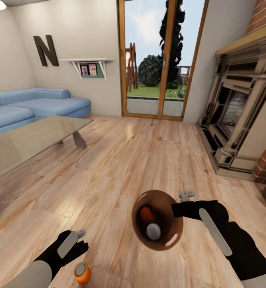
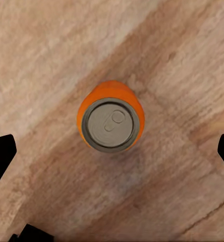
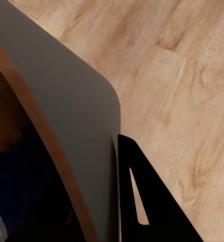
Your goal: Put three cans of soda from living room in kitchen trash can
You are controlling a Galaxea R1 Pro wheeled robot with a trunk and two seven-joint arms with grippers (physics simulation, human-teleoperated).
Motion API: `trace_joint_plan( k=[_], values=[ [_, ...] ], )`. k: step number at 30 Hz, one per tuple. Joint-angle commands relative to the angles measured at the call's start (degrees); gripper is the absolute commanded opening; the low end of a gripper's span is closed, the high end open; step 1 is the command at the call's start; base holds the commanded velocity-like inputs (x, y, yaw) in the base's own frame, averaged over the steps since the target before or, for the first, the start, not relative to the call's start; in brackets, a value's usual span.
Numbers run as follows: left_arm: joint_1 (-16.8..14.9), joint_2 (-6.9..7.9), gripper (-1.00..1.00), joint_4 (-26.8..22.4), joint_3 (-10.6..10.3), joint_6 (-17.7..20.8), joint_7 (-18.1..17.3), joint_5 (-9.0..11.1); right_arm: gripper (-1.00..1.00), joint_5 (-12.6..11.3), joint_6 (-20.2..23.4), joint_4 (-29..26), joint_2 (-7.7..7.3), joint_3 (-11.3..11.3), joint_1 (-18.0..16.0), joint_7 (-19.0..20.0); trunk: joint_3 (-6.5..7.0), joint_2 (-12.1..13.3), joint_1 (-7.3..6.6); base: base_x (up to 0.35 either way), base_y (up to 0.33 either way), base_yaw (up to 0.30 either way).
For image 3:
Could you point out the can of soda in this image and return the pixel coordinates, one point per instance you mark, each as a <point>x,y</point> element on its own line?
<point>25,170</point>

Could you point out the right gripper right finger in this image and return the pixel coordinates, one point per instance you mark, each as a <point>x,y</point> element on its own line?
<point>167,221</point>

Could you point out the trash can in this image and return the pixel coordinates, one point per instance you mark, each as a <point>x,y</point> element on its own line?
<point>47,89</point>

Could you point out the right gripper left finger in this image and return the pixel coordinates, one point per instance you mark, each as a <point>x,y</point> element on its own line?
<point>46,220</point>

